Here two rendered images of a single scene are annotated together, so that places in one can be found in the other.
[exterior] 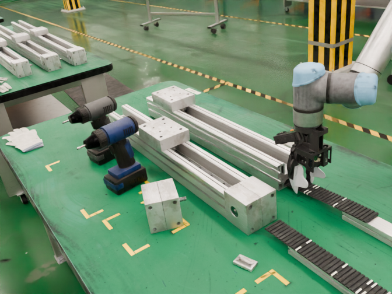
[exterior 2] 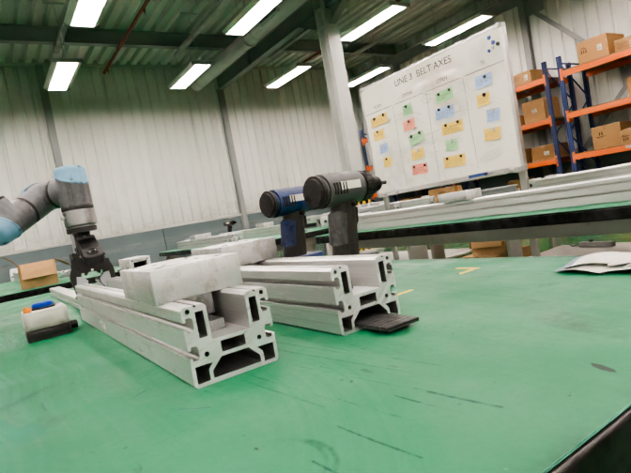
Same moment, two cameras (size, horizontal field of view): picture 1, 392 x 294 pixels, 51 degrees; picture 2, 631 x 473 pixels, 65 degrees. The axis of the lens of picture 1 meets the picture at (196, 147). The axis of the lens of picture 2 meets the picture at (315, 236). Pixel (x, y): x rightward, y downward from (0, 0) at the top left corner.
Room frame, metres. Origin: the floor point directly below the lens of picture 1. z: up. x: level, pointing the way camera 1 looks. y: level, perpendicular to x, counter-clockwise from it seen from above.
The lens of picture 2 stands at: (2.23, 0.22, 0.94)
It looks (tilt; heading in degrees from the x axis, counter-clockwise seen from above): 3 degrees down; 177
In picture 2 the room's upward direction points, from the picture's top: 10 degrees counter-clockwise
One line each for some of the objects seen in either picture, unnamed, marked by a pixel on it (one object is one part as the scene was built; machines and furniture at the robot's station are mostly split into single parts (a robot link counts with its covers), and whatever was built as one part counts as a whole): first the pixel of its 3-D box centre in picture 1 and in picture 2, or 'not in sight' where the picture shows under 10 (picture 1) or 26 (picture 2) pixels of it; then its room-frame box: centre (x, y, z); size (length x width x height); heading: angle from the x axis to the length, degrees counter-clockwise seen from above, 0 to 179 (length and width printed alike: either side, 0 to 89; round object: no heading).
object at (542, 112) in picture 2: not in sight; (508, 146); (-8.75, 5.37, 1.57); 2.83 x 0.98 x 3.14; 31
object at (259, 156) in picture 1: (210, 130); (141, 309); (1.35, -0.06, 0.82); 0.80 x 0.10 x 0.09; 30
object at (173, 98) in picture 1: (173, 101); (179, 286); (1.57, 0.06, 0.87); 0.16 x 0.11 x 0.07; 30
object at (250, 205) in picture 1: (254, 202); not in sight; (0.88, -0.13, 0.83); 0.12 x 0.09 x 0.10; 120
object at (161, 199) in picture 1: (165, 204); not in sight; (0.92, 0.10, 0.83); 0.11 x 0.10 x 0.10; 99
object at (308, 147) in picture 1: (310, 144); (85, 251); (0.94, -0.30, 0.94); 0.09 x 0.08 x 0.12; 30
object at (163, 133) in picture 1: (163, 136); (234, 260); (1.26, 0.10, 0.87); 0.16 x 0.11 x 0.07; 30
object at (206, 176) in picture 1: (165, 149); (238, 284); (1.26, 0.10, 0.82); 0.80 x 0.10 x 0.09; 30
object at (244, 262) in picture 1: (245, 262); not in sight; (0.71, -0.08, 0.78); 0.05 x 0.03 x 0.01; 48
